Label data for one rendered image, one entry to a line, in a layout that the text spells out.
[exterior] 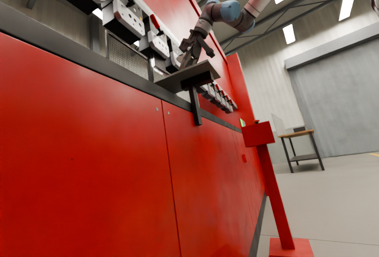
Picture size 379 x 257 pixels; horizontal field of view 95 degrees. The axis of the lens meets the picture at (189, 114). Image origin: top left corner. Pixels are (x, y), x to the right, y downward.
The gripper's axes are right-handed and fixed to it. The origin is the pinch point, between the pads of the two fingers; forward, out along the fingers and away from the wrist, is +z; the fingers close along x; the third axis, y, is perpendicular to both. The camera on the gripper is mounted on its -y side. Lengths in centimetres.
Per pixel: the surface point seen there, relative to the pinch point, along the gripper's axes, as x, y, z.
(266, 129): -37, -41, 6
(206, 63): 9.2, -13.9, -4.0
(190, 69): 9.6, -8.9, 0.2
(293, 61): -684, 42, -330
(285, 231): -45, -71, 50
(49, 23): -131, 556, -15
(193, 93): 3.1, -11.4, 8.1
